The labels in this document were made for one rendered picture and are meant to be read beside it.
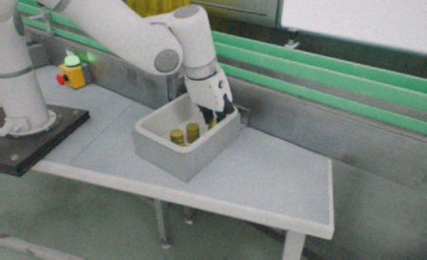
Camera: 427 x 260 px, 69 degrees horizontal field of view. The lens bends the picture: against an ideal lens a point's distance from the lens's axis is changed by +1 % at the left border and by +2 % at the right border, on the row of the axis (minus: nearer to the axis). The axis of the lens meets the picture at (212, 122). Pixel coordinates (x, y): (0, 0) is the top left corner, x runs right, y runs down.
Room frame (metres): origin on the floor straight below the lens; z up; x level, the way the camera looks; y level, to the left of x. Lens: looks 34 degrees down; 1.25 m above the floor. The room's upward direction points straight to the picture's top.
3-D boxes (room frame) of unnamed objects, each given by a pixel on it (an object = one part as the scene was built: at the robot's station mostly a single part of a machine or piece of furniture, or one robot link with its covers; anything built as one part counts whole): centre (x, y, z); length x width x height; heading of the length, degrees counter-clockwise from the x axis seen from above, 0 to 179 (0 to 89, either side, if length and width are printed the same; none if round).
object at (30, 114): (0.69, 0.50, 0.85); 0.16 x 0.13 x 0.15; 175
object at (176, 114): (0.64, 0.06, 0.80); 0.22 x 0.17 x 0.09; 143
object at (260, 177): (1.33, 0.30, 0.73); 1.58 x 1.52 x 0.04; 73
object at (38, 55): (1.15, 0.71, 0.79); 0.08 x 0.08 x 0.08; 53
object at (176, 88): (0.80, 0.08, 0.85); 0.09 x 0.04 x 0.07; 143
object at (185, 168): (0.66, 0.04, 0.79); 0.27 x 0.17 x 0.08; 143
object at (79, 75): (0.99, 0.48, 0.79); 0.07 x 0.07 x 0.07; 53
